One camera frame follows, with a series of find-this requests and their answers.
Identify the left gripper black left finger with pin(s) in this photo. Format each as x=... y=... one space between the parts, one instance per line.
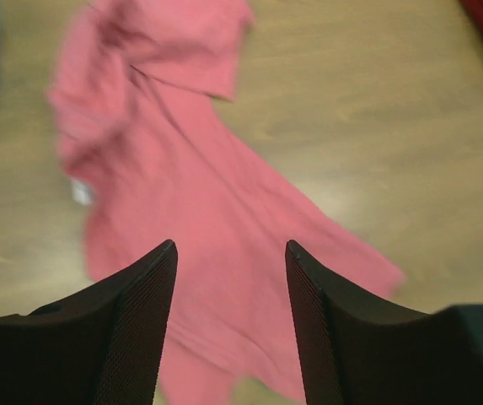
x=101 y=345

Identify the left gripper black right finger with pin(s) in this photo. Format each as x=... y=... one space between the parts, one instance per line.
x=357 y=348

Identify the pink t-shirt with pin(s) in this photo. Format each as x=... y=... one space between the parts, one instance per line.
x=133 y=101

